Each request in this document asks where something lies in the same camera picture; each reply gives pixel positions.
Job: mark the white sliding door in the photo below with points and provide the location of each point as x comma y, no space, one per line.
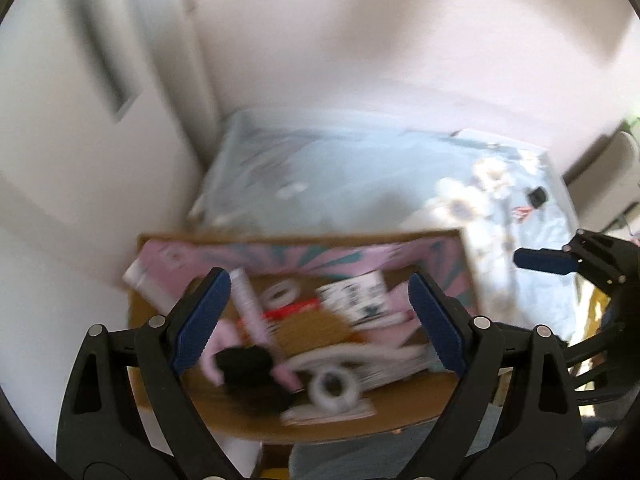
65,135

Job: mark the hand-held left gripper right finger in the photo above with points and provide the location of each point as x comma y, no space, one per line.
440,327

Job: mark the red pen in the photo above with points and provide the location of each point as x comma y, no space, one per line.
285,312

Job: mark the cardboard box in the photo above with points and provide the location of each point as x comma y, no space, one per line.
320,330

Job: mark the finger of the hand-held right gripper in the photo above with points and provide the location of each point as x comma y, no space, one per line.
590,347
542,260

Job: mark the white printed packet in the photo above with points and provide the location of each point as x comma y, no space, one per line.
355,300

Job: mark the small black item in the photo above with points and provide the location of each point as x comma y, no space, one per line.
538,196

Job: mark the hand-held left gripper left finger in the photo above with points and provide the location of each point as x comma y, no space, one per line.
200,322

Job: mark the pink printed sheet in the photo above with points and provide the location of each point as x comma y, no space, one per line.
300,255

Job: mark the small red item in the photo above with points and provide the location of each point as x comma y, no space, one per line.
522,213

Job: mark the light blue floral blanket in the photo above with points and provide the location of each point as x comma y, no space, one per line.
360,175

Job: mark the large black item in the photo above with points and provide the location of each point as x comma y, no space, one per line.
250,375

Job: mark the white tape roll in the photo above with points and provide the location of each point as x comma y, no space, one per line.
332,387
281,292

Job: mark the pink sock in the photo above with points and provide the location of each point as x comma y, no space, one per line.
395,320
220,345

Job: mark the white furniture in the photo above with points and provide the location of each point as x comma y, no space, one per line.
617,165

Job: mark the white paper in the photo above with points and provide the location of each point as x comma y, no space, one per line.
327,412

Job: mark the white tube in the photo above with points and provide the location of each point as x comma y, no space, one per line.
250,310

